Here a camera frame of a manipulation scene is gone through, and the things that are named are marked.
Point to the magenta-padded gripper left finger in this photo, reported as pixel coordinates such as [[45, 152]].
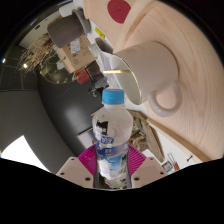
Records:
[[78, 170]]

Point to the gold stick in mug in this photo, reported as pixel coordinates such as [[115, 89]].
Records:
[[116, 71]]

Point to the white ceramic mug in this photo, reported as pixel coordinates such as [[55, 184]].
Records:
[[150, 70]]

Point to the brown cardboard box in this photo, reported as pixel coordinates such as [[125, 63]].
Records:
[[80, 55]]

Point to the flat round red coaster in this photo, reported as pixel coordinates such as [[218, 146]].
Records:
[[119, 10]]

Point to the round ceiling light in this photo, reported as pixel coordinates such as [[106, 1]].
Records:
[[3, 61], [25, 65]]

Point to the grey pot with dried plant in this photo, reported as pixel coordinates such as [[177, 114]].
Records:
[[65, 30]]

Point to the wooden paint brushes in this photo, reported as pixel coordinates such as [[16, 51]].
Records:
[[174, 160]]

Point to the yellow tag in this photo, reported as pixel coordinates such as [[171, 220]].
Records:
[[99, 33]]

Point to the small paint jar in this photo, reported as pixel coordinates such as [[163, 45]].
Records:
[[166, 166]]

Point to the red box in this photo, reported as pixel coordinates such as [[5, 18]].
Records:
[[82, 76]]

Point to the grey plant saucer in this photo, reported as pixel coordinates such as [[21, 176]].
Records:
[[85, 23]]

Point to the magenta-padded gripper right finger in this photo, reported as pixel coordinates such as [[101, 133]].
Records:
[[146, 170]]

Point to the bright ceiling light panel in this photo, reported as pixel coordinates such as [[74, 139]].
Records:
[[20, 153]]

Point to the grey printed newspaper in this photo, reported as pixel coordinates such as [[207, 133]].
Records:
[[105, 61]]

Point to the blue-capped white drink bottle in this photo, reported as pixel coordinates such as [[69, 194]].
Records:
[[111, 133]]

